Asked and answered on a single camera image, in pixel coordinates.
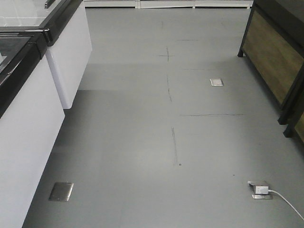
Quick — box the far steel floor socket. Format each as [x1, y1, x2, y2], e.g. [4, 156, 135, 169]
[210, 78, 224, 86]

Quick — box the far white chest freezer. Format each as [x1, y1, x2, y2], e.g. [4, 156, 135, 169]
[0, 0, 92, 109]

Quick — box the white chest freezer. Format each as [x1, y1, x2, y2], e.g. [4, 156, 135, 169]
[0, 0, 92, 109]
[0, 33, 65, 228]

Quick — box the white shelf base far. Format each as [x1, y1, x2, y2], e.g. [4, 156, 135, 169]
[84, 0, 253, 9]

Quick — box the closed steel floor socket left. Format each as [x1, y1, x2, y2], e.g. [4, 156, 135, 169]
[48, 182, 74, 202]

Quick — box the near white chest freezer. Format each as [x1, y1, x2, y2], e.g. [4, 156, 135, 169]
[0, 33, 65, 228]

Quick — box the white power adapter plug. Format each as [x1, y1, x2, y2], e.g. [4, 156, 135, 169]
[254, 185, 269, 195]

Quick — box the open steel floor socket right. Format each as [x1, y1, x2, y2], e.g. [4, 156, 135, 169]
[247, 181, 273, 200]

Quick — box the large wooden black-framed cabinet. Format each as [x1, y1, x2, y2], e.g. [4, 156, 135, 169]
[238, 0, 304, 124]

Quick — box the white power cable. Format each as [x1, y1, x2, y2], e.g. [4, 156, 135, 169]
[267, 189, 304, 223]

